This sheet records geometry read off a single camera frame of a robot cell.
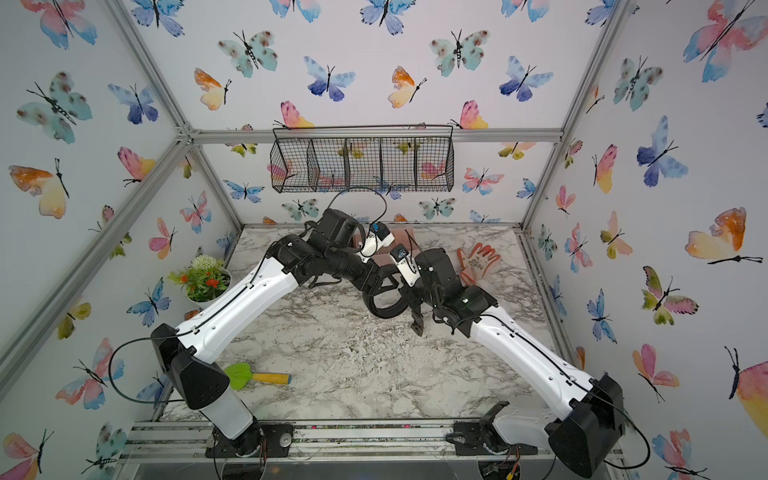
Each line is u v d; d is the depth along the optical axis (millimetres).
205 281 859
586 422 376
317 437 755
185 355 418
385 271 653
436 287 546
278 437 740
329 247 553
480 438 725
